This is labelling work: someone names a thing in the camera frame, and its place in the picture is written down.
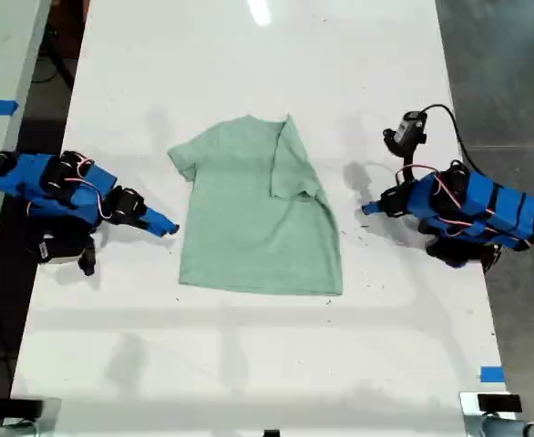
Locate pale green T-shirt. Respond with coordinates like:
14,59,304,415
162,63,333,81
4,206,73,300
166,113,344,297

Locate neighbouring white table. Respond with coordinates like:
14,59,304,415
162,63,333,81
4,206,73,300
0,0,53,295

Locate short blue tape strip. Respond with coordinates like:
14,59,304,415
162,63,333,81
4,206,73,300
479,365,507,384

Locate black and grey box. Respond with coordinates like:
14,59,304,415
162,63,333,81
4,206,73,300
0,395,64,437

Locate small black box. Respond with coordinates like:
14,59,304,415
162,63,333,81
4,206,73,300
477,393,523,413

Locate short black camera stalk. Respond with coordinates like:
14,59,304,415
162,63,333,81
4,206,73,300
400,145,419,184

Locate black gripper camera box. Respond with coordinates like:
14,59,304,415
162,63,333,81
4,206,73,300
382,109,429,158
34,231,98,278

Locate black camera cable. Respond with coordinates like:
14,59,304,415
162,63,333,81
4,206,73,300
423,103,478,170

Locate black floor cables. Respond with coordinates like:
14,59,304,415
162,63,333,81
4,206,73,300
30,20,76,90

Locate white bracket with grey tube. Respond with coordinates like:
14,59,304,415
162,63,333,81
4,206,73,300
458,391,534,437

